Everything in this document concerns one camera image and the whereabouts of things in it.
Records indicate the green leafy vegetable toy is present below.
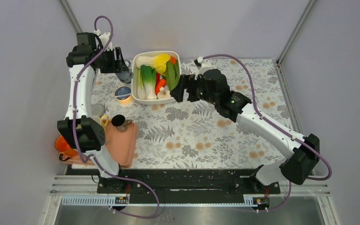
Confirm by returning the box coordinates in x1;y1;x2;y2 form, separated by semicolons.
165;61;180;91

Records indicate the napa cabbage toy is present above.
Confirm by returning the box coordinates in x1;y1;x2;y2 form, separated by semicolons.
135;54;171;75

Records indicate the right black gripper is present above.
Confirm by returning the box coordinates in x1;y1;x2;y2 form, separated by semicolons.
170;74;218;105

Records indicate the bok choy toy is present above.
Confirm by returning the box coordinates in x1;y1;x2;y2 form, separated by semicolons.
137;65;157;100

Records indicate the orange carrot toy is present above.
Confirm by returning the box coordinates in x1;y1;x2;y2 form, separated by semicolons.
155;79;166;95

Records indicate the floral table mat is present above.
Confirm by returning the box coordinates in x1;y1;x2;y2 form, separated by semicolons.
91;59;293;169

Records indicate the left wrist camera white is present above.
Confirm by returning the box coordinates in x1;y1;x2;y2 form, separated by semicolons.
93;30;113;51

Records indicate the pink plastic tray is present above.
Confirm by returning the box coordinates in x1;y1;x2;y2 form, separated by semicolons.
58;121;139;169

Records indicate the grey mug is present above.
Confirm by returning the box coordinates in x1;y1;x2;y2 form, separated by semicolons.
115;70;133;84

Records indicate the orange mug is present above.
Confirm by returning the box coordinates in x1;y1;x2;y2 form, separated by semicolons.
55;135;78;159

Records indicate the brown mug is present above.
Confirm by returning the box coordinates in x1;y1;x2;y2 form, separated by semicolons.
111;114;133;133

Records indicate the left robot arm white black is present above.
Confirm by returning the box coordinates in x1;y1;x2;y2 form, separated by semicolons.
57;30;133;193

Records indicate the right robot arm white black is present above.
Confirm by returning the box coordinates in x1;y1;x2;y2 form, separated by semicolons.
170;69;319;193

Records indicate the white mushroom toy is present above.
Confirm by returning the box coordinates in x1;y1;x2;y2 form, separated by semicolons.
157;87;172;100

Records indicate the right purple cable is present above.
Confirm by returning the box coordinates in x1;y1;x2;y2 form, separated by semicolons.
200;54;333;213

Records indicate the red chili toy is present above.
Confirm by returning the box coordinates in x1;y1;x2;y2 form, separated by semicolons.
156;73;161;86

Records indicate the yellow mug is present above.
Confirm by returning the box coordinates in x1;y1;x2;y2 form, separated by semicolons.
92;114;109;128

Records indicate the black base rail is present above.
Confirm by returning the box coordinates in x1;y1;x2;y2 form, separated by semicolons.
97;169;280;204

